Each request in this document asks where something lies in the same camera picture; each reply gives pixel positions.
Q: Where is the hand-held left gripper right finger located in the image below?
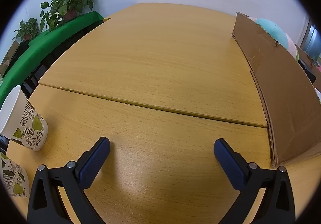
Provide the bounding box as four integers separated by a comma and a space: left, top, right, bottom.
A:
214, 139, 296, 224

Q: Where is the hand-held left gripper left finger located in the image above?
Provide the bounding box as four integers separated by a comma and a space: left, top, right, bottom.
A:
27, 137, 111, 224

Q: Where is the large brown cardboard box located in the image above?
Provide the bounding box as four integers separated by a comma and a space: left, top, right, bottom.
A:
231, 12, 321, 167

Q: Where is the leaf print paper cup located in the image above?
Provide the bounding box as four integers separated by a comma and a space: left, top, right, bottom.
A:
0, 85, 48, 151
0, 152, 30, 198

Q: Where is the black chair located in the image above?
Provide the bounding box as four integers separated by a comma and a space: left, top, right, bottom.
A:
22, 63, 48, 97

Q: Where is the open brown cardboard box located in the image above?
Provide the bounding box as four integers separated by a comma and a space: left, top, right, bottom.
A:
295, 44, 317, 84

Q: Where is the green tablecloth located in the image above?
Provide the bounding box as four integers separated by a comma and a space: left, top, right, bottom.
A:
0, 11, 104, 107

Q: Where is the small brown cardboard box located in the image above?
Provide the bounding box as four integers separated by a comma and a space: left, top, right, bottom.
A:
0, 41, 20, 76

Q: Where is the teal and pink plush pig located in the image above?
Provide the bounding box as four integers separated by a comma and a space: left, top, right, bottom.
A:
247, 16, 300, 62

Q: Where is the small potted green plant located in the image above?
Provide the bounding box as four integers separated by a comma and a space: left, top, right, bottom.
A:
12, 17, 41, 42

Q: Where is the large potted green plant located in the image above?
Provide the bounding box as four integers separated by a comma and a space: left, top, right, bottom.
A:
40, 0, 99, 32

